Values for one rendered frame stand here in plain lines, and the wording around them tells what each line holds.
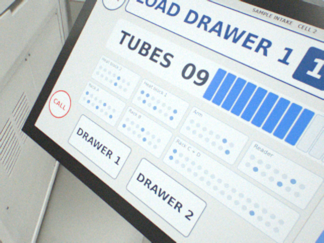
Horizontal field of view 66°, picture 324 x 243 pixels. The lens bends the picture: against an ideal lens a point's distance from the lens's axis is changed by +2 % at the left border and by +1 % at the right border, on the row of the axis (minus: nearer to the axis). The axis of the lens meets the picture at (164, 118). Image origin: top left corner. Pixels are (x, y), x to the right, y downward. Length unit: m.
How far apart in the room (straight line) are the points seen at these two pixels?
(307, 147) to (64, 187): 1.35
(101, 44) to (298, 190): 0.29
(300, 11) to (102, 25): 0.24
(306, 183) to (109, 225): 1.18
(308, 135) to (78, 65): 0.30
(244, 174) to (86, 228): 1.17
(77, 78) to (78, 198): 1.13
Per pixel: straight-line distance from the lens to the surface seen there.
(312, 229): 0.29
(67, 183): 1.52
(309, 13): 0.31
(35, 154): 1.17
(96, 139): 0.34
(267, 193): 0.28
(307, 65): 0.29
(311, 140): 0.28
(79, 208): 1.43
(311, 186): 0.28
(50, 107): 0.40
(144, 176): 0.31
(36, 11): 1.12
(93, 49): 0.37
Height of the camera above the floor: 1.26
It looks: 42 degrees down
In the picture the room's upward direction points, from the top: 11 degrees clockwise
